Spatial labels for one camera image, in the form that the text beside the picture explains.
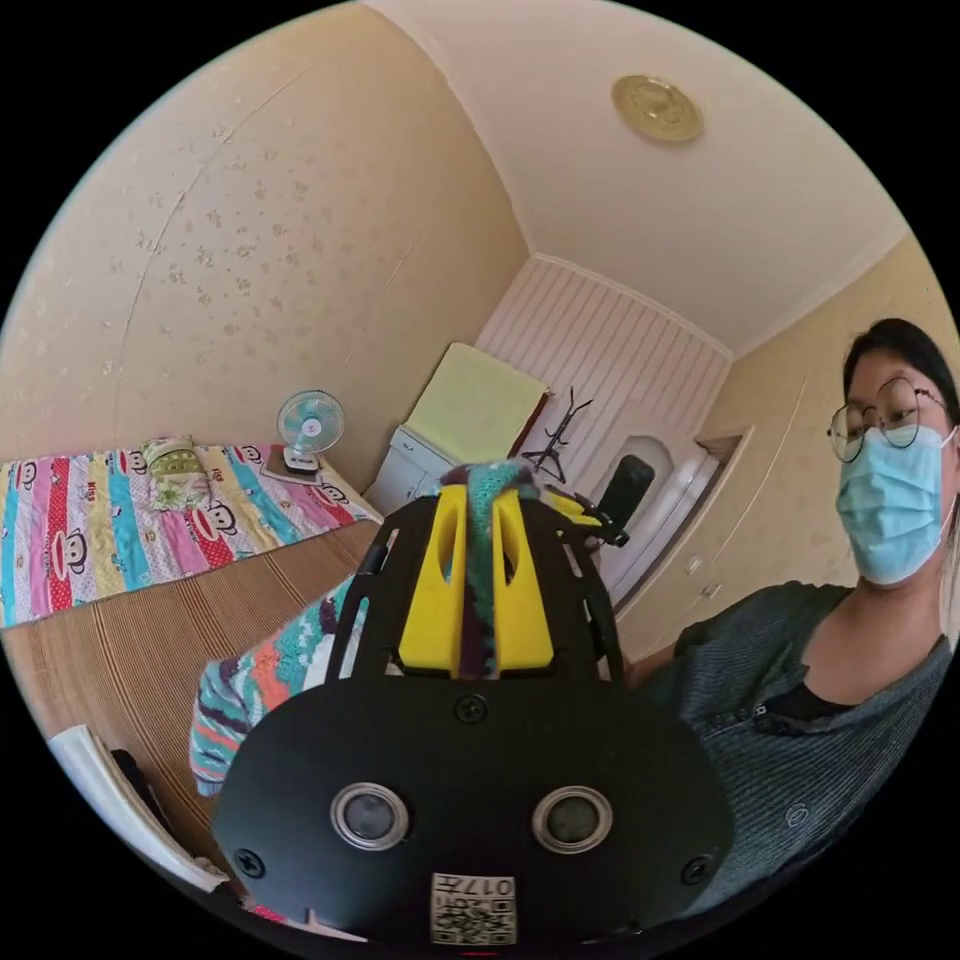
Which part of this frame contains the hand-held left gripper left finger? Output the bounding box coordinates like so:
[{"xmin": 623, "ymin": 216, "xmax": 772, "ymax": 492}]
[{"xmin": 398, "ymin": 485, "xmax": 471, "ymax": 670}]

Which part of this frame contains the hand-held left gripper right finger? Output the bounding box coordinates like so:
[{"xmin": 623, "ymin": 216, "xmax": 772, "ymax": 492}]
[{"xmin": 490, "ymin": 493, "xmax": 557, "ymax": 671}]

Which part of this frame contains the colorful striped knit sweater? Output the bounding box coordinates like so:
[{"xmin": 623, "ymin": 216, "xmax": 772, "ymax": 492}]
[{"xmin": 187, "ymin": 460, "xmax": 543, "ymax": 798}]

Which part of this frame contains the person's right forearm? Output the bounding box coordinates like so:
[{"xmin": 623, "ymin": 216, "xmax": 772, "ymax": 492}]
[{"xmin": 626, "ymin": 644, "xmax": 681, "ymax": 691}]

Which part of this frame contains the black coat rack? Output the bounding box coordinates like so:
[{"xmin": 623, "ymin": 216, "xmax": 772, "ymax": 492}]
[{"xmin": 520, "ymin": 385, "xmax": 595, "ymax": 486}]

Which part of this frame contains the white arched door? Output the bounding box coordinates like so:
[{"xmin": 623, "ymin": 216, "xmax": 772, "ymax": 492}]
[{"xmin": 598, "ymin": 433, "xmax": 723, "ymax": 605}]

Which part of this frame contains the white cupboard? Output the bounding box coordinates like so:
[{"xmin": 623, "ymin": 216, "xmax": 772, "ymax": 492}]
[{"xmin": 362, "ymin": 425, "xmax": 468, "ymax": 520}]

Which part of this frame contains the pale yellow foam board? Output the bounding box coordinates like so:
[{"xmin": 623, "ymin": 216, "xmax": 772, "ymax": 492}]
[{"xmin": 403, "ymin": 341, "xmax": 554, "ymax": 460}]

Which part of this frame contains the small white table fan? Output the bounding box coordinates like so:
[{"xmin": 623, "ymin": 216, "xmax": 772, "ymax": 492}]
[{"xmin": 275, "ymin": 388, "xmax": 347, "ymax": 479}]

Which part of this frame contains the person's body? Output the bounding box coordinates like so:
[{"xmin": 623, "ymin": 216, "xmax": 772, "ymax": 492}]
[{"xmin": 628, "ymin": 317, "xmax": 960, "ymax": 918}]

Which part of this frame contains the bed with mat and printed sheet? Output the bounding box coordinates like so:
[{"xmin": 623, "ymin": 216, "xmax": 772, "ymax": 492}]
[{"xmin": 0, "ymin": 440, "xmax": 391, "ymax": 890}]

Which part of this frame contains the green floral pillow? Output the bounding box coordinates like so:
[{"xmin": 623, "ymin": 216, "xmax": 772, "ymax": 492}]
[{"xmin": 140, "ymin": 434, "xmax": 210, "ymax": 513}]

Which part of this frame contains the round gold ceiling lamp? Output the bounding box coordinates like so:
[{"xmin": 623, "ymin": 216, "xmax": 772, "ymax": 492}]
[{"xmin": 610, "ymin": 73, "xmax": 706, "ymax": 146}]

